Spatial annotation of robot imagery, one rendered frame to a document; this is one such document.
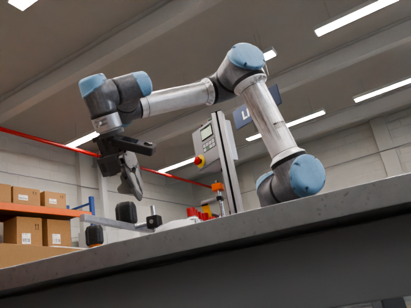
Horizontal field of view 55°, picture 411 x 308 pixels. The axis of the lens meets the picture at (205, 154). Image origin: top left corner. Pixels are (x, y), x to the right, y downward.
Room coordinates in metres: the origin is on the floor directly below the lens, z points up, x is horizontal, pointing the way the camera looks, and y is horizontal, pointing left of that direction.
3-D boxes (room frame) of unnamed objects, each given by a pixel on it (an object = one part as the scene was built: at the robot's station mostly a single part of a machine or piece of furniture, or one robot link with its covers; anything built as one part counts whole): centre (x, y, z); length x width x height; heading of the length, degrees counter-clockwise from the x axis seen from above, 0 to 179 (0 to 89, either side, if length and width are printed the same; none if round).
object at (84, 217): (1.26, 0.11, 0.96); 1.07 x 0.01 x 0.01; 164
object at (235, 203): (1.55, -0.08, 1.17); 0.04 x 0.04 x 0.67; 74
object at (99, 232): (1.88, 0.60, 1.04); 0.09 x 0.09 x 0.29
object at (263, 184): (1.27, -0.21, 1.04); 0.13 x 0.12 x 0.14; 25
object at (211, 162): (1.63, -0.04, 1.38); 0.17 x 0.10 x 0.19; 39
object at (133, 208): (1.55, 0.36, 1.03); 0.09 x 0.09 x 0.30
